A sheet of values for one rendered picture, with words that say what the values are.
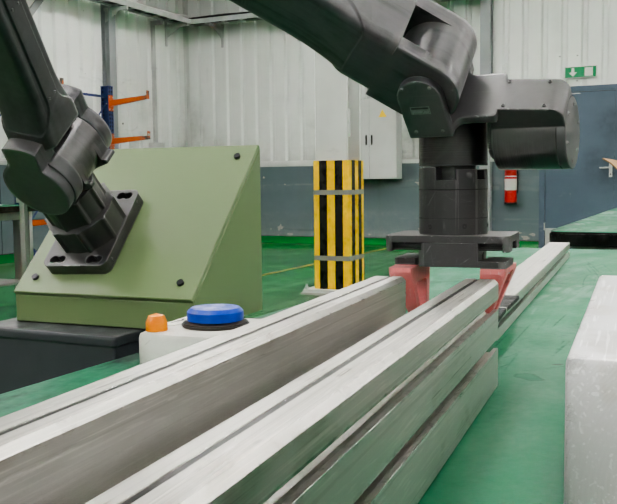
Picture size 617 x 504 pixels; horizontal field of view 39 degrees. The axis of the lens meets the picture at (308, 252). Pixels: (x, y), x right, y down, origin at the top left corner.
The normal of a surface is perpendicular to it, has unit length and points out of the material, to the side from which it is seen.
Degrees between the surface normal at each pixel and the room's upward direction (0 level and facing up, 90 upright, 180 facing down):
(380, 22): 59
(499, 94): 45
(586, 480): 90
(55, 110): 101
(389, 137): 90
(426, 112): 135
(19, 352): 90
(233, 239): 90
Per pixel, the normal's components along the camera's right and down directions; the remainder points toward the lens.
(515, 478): -0.01, -1.00
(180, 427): 0.93, 0.02
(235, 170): -0.29, -0.65
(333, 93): -0.43, 0.08
